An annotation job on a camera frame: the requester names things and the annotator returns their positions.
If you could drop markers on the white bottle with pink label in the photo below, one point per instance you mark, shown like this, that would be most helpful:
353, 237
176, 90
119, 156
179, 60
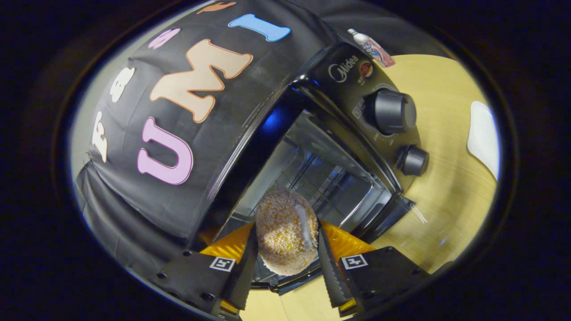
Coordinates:
372, 48

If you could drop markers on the black backdrop cloth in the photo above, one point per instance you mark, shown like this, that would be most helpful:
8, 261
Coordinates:
134, 187

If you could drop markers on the black toaster oven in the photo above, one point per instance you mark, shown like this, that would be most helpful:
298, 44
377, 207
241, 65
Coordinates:
343, 80

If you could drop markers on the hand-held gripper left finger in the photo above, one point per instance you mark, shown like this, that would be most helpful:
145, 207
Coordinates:
243, 276

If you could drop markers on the white plate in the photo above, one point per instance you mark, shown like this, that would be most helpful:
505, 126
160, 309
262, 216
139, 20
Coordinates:
484, 133

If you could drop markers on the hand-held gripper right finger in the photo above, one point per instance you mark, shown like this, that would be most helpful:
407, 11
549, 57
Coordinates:
332, 272

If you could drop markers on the breaded round bun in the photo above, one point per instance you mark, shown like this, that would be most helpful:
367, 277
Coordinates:
285, 232

